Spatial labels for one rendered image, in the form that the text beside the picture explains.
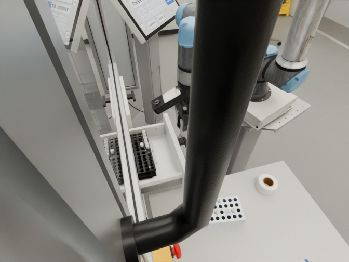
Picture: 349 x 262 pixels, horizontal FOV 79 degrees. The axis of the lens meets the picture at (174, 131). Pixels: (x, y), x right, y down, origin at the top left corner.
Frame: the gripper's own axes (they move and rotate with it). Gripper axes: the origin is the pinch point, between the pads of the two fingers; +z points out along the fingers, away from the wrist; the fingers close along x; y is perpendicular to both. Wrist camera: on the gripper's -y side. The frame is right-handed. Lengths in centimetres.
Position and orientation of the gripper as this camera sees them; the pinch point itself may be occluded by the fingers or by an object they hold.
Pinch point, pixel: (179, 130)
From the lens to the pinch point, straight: 72.7
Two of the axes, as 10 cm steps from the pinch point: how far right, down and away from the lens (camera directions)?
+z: -0.2, 6.8, 7.3
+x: -2.7, -7.1, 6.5
